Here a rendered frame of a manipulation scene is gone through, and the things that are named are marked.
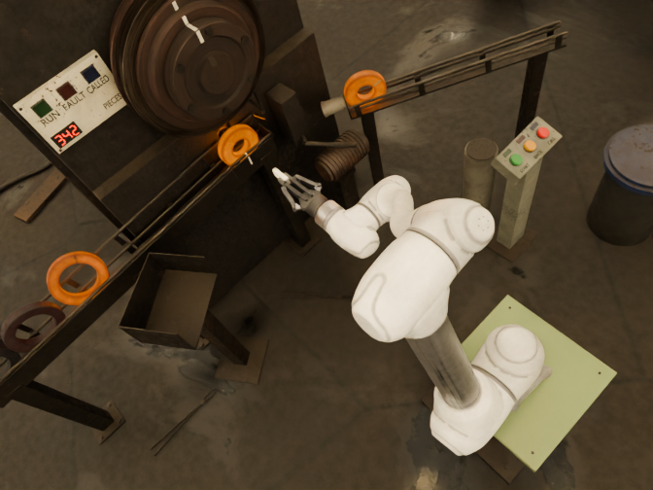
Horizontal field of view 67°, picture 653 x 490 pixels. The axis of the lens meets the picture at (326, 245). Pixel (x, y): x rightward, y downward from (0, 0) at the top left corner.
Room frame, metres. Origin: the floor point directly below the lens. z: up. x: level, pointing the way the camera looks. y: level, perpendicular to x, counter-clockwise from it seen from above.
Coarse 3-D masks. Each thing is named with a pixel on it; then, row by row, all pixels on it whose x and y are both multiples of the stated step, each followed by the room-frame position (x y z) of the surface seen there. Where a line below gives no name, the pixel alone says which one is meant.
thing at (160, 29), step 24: (168, 0) 1.32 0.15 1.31; (192, 0) 1.33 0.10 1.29; (216, 0) 1.36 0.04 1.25; (168, 24) 1.28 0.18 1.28; (240, 24) 1.35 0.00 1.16; (144, 48) 1.25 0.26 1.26; (168, 48) 1.25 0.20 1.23; (144, 72) 1.24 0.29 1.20; (144, 96) 1.22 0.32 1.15; (168, 96) 1.22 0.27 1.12; (168, 120) 1.23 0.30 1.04; (192, 120) 1.24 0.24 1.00; (216, 120) 1.29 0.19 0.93
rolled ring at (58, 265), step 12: (72, 252) 1.12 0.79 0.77; (84, 252) 1.12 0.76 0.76; (60, 264) 1.08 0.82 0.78; (96, 264) 1.09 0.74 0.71; (48, 276) 1.06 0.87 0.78; (108, 276) 1.07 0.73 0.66; (60, 288) 1.04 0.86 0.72; (96, 288) 1.04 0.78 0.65; (60, 300) 1.02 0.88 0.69; (72, 300) 1.02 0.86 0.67
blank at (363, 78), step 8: (360, 72) 1.43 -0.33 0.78; (368, 72) 1.42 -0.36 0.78; (376, 72) 1.42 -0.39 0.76; (352, 80) 1.42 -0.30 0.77; (360, 80) 1.41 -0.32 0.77; (368, 80) 1.40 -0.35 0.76; (376, 80) 1.40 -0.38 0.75; (384, 80) 1.41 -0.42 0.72; (344, 88) 1.44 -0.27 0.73; (352, 88) 1.41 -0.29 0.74; (376, 88) 1.40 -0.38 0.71; (384, 88) 1.39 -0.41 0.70; (352, 96) 1.41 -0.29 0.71; (360, 96) 1.42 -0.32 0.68; (368, 96) 1.42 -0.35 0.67; (352, 104) 1.41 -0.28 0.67; (376, 104) 1.40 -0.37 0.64
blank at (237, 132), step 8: (232, 128) 1.36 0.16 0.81; (240, 128) 1.35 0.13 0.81; (248, 128) 1.36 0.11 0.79; (224, 136) 1.34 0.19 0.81; (232, 136) 1.33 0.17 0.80; (240, 136) 1.34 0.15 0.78; (248, 136) 1.35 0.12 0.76; (256, 136) 1.36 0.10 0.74; (224, 144) 1.32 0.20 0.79; (232, 144) 1.33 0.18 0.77; (248, 144) 1.35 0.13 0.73; (224, 152) 1.31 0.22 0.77; (232, 152) 1.32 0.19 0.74; (240, 152) 1.35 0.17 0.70; (224, 160) 1.31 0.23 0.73; (232, 160) 1.32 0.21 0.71
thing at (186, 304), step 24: (144, 264) 1.01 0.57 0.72; (168, 264) 1.03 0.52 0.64; (192, 264) 0.98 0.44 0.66; (144, 288) 0.96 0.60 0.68; (168, 288) 0.97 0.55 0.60; (192, 288) 0.94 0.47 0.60; (144, 312) 0.90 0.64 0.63; (168, 312) 0.89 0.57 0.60; (192, 312) 0.85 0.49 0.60; (144, 336) 0.80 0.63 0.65; (168, 336) 0.75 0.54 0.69; (192, 336) 0.77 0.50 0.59; (216, 336) 0.87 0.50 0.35; (240, 336) 1.01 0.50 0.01; (240, 360) 0.87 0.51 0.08
